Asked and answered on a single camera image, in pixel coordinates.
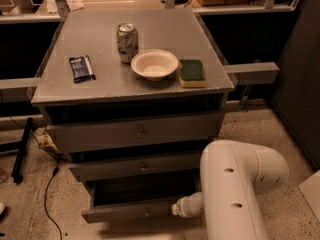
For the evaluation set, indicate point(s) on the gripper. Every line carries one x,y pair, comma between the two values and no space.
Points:
183,206

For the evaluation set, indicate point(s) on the grey bottom drawer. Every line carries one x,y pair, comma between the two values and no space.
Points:
139,196

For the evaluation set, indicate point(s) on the grey drawer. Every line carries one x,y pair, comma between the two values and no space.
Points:
70,138
136,166
139,196

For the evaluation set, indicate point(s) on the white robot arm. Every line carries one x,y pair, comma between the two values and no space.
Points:
231,175

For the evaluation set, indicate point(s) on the grey middle drawer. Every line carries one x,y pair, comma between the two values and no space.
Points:
136,166

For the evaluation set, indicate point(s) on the grey wooden drawer cabinet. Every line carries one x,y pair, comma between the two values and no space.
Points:
118,93

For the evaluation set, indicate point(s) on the grey top drawer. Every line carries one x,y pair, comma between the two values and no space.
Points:
70,138

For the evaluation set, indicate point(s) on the green yellow sponge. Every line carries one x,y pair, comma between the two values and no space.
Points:
191,74

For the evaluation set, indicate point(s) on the white paper bowl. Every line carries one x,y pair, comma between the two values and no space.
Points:
154,64

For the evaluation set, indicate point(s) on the black bar on floor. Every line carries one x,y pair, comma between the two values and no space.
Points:
17,177

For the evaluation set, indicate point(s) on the dark right side cabinet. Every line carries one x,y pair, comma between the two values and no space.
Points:
296,96

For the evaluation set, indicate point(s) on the dark blue snack packet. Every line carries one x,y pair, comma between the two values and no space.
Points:
81,68

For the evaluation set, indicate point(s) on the green white soda can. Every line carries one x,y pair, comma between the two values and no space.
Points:
127,42

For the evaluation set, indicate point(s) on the white crumpled paper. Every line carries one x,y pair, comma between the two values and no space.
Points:
75,4

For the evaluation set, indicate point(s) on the grey right side rail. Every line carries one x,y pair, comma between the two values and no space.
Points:
253,73

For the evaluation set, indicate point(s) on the grey rail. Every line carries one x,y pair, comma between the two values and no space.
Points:
17,90
253,73

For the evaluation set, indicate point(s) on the grey left side rail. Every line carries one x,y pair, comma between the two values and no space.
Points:
17,90

